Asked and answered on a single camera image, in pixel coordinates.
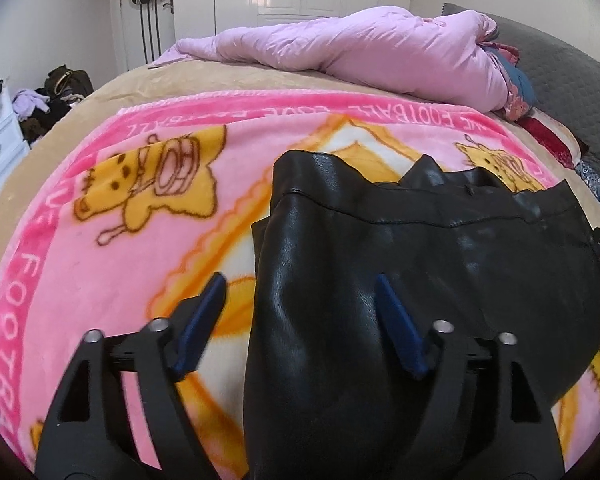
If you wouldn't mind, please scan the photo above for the black leather jacket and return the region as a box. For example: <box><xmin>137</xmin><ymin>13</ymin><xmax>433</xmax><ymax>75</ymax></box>
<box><xmin>244</xmin><ymin>151</ymin><xmax>600</xmax><ymax>479</ymax></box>

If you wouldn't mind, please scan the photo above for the colourful folded clothes pile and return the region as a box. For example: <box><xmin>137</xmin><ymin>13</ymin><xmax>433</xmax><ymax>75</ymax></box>
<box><xmin>480</xmin><ymin>42</ymin><xmax>585</xmax><ymax>170</ymax></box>

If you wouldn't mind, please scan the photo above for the dark clothes pile on floor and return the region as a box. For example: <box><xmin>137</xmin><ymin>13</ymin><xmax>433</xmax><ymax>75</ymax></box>
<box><xmin>12</xmin><ymin>65</ymin><xmax>94</xmax><ymax>146</ymax></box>

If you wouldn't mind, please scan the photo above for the grey quilted headboard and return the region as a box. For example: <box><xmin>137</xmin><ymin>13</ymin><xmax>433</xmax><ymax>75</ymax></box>
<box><xmin>440</xmin><ymin>1</ymin><xmax>600</xmax><ymax>172</ymax></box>

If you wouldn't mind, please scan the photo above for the light pink quilted duvet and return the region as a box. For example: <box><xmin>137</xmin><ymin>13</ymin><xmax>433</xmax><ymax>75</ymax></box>
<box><xmin>156</xmin><ymin>6</ymin><xmax>509</xmax><ymax>113</ymax></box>

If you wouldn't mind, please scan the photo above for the pink cartoon fleece blanket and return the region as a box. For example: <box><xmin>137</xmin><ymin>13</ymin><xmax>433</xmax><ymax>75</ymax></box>
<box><xmin>0</xmin><ymin>90</ymin><xmax>600</xmax><ymax>479</ymax></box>

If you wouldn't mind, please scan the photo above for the beige bed sheet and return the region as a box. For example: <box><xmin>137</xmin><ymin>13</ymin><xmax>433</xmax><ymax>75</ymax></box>
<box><xmin>0</xmin><ymin>58</ymin><xmax>600</xmax><ymax>302</ymax></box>

